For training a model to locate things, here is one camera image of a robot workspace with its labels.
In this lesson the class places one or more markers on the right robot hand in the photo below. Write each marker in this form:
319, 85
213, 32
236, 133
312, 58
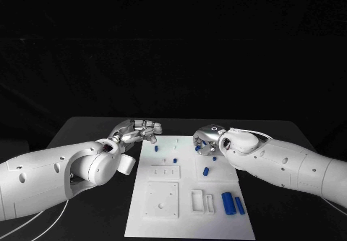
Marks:
209, 135

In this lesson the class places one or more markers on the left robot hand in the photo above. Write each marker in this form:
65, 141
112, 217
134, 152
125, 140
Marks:
135, 131

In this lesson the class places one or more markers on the blue part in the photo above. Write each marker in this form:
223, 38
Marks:
197, 148

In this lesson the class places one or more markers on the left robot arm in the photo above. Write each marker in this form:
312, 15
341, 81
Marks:
40, 175

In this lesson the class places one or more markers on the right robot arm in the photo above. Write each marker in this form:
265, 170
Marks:
283, 165

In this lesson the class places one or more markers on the white task board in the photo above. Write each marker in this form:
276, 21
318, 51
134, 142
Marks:
186, 188

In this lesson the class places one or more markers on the short blue cylinder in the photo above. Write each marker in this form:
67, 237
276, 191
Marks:
204, 171

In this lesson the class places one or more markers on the thick long blue cylinder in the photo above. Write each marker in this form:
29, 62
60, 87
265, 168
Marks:
227, 203

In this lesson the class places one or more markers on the thin long blue cylinder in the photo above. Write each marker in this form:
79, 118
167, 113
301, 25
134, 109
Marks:
239, 205

